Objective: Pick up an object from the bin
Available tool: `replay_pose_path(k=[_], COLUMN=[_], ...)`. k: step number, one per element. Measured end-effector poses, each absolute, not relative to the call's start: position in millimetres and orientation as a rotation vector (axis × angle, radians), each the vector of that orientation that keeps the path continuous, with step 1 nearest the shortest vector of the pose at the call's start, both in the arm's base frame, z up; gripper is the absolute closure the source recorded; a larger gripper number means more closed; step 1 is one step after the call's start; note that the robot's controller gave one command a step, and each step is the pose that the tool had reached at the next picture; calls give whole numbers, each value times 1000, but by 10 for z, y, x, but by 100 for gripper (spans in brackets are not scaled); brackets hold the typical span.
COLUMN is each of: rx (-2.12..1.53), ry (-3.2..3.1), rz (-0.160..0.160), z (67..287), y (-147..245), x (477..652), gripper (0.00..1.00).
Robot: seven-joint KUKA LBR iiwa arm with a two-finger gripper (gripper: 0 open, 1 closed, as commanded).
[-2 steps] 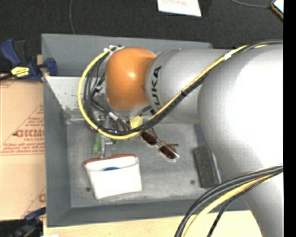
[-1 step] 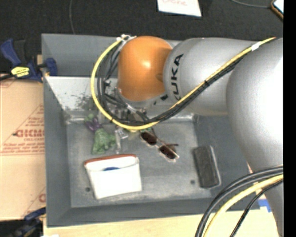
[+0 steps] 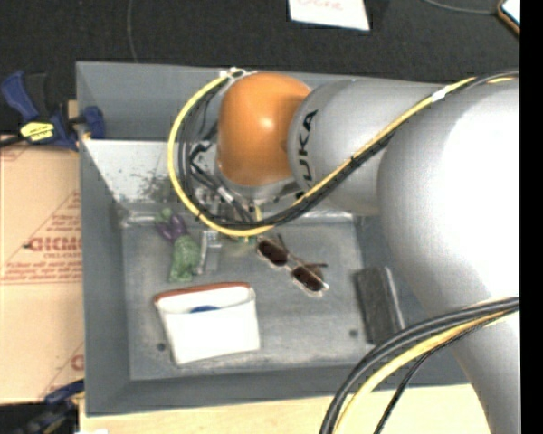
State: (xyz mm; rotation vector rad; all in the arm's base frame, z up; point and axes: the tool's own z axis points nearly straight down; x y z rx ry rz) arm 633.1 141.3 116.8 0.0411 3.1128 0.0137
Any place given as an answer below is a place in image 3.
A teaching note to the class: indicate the small blue round thing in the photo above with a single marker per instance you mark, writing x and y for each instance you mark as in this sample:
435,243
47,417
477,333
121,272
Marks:
202,308

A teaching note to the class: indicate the brown cardboard board red print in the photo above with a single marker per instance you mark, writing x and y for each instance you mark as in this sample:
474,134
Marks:
36,314

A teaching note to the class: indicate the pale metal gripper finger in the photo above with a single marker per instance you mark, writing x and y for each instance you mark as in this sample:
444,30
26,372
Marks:
205,253
215,256

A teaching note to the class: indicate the dark grey flat block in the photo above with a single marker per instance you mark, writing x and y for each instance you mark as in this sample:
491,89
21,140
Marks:
379,305

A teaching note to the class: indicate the white box with red-brown rim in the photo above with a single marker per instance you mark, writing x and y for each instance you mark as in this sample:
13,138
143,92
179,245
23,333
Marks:
212,333

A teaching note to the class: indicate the green and purple toy figure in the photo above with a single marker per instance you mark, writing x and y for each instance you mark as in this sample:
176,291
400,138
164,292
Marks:
183,253

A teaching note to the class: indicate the brown-lensed sunglasses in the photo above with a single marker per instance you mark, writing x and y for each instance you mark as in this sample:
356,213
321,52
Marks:
294,267

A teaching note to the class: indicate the grey metal bin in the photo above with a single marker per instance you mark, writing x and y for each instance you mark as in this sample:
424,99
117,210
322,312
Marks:
298,333

